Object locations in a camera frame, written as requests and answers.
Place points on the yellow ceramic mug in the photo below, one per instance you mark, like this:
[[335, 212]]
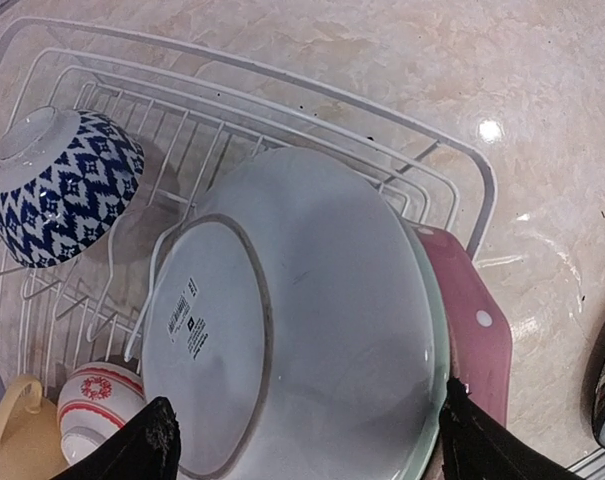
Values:
[[30, 438]]

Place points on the red teal patterned plate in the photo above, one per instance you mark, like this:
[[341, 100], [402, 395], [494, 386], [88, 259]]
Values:
[[289, 327]]

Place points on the white red patterned cup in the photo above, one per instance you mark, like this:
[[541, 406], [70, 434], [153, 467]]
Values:
[[96, 401]]

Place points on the white wire dish rack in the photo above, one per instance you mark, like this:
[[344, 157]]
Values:
[[198, 112]]

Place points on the blue white patterned bowl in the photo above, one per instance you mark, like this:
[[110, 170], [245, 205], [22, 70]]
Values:
[[66, 176]]

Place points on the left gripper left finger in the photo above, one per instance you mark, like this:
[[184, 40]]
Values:
[[147, 447]]

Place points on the light green flower plate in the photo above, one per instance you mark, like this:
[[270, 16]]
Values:
[[440, 354]]

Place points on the front aluminium rail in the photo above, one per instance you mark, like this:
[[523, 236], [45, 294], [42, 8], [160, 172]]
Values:
[[591, 467]]

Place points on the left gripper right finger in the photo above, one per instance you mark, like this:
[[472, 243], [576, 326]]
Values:
[[475, 446]]

